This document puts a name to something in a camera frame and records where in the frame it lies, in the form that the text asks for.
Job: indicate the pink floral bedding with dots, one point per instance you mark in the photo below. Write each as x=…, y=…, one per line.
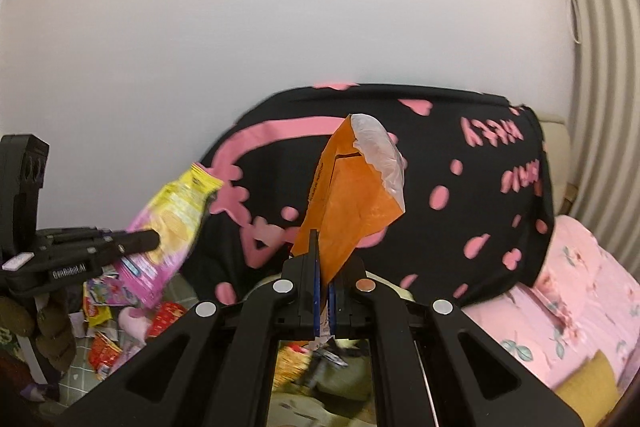
x=575, y=287

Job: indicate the colourful cartoon snack packet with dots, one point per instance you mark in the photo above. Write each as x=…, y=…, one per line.
x=107, y=289

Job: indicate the cream headboard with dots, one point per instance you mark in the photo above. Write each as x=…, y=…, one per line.
x=557, y=157

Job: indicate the yellow pillow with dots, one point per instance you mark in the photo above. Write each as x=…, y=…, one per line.
x=590, y=382

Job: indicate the red patterned snack packet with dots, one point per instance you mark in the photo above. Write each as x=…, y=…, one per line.
x=167, y=317

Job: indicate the beige pleated curtain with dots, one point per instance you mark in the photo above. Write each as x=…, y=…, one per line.
x=610, y=82

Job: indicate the black blanket with pink print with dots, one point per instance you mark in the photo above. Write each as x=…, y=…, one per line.
x=450, y=147

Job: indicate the red and orange snack packet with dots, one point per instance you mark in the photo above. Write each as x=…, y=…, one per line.
x=105, y=354

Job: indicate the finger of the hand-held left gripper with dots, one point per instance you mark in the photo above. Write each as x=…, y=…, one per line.
x=135, y=242

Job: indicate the yellow packet with red label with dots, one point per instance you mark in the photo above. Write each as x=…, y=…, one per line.
x=97, y=313

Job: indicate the orange snack bag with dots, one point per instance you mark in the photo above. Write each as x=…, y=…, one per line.
x=350, y=207

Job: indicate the yellow and pink snack packet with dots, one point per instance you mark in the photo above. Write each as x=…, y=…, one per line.
x=167, y=217

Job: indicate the yellow plastic trash bag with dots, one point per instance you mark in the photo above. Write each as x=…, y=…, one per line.
x=325, y=402

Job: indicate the person's left hand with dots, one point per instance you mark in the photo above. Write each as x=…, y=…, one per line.
x=52, y=322

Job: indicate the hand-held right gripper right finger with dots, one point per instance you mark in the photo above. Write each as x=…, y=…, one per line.
x=332, y=307

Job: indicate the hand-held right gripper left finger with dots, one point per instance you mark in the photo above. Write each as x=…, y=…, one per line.
x=316, y=292

